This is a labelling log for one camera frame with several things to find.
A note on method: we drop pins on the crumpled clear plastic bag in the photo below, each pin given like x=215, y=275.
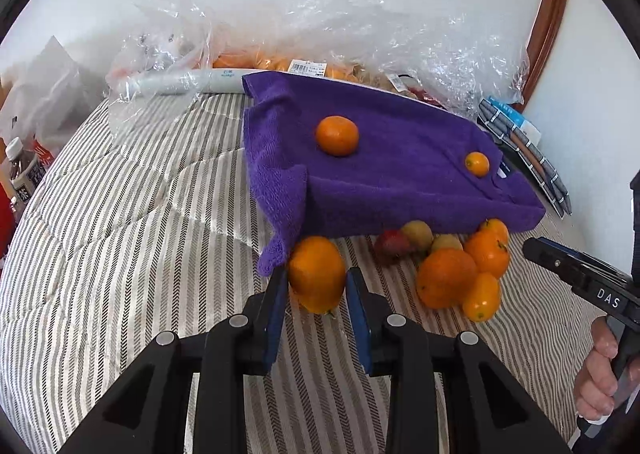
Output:
x=350, y=33

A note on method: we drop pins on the brown wooden door frame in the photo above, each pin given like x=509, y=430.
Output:
x=547, y=23

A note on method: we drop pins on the small round orange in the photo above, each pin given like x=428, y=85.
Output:
x=477, y=164

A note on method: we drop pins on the large oblong orange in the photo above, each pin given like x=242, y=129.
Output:
x=317, y=274

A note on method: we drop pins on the packet of brown fruits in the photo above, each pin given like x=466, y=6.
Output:
x=400, y=83

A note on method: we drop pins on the large round orange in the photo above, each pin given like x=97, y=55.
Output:
x=446, y=279

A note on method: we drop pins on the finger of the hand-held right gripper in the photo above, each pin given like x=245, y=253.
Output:
x=550, y=266
x=580, y=259

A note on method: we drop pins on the bag of oranges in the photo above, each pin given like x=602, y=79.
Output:
x=270, y=62

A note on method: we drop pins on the small oval orange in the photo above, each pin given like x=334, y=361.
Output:
x=481, y=304

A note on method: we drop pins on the yellow-green round fruit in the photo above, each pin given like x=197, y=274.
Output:
x=417, y=235
x=446, y=242

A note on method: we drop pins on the purple towel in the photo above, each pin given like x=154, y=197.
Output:
x=400, y=173

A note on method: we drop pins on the blue and white box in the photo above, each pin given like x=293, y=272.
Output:
x=517, y=121

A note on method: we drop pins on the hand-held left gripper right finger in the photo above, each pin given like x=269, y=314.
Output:
x=359, y=324

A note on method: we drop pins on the white plastic bag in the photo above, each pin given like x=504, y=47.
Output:
x=45, y=83

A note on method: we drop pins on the person's right hand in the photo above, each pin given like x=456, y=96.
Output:
x=597, y=374

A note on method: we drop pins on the drink bottle with white cap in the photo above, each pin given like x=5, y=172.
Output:
x=20, y=168

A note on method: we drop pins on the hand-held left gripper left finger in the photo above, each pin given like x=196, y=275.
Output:
x=276, y=324

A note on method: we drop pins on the red fruit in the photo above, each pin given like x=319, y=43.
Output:
x=391, y=244

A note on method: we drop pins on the white plastic tube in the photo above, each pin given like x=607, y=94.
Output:
x=180, y=81

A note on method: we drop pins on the medium orange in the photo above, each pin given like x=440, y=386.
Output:
x=497, y=228

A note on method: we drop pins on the orange with green stem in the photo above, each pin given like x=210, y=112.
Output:
x=487, y=255

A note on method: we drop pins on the blue plaid folded cloth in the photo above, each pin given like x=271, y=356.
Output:
x=537, y=163

